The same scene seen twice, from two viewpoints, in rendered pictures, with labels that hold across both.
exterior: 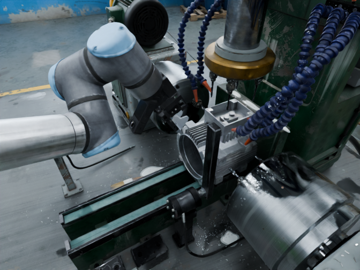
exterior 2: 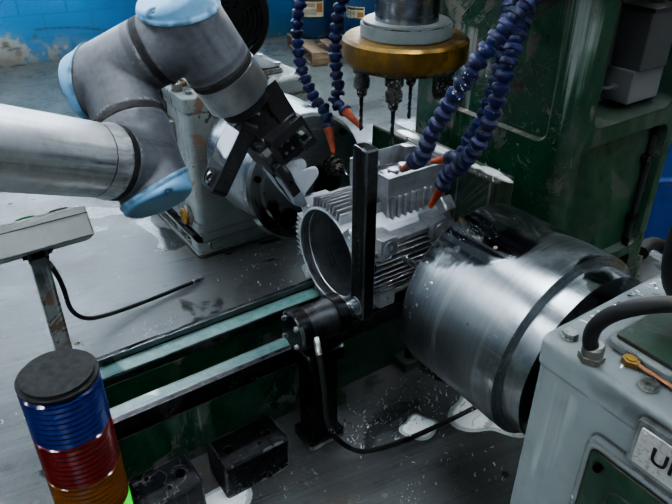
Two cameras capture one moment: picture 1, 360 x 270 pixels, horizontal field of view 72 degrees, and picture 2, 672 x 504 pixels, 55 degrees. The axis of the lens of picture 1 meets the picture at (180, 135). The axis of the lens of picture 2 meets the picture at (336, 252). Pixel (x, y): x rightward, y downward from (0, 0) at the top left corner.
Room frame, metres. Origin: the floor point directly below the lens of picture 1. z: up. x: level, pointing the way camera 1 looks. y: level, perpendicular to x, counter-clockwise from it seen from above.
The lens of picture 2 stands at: (-0.31, 0.02, 1.55)
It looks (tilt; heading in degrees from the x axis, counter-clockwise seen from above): 31 degrees down; 356
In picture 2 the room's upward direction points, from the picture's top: straight up
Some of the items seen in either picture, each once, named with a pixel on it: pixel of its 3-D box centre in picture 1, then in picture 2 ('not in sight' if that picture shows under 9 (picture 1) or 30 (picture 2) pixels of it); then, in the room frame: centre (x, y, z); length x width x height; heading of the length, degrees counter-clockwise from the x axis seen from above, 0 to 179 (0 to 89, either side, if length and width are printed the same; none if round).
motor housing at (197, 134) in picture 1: (215, 145); (376, 237); (0.60, -0.12, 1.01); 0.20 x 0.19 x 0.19; 120
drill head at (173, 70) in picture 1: (166, 91); (269, 154); (0.91, 0.06, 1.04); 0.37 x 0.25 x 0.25; 30
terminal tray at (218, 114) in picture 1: (228, 120); (397, 179); (0.62, -0.15, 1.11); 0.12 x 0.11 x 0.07; 120
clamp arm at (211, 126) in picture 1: (209, 165); (362, 237); (0.42, -0.07, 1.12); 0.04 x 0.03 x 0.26; 120
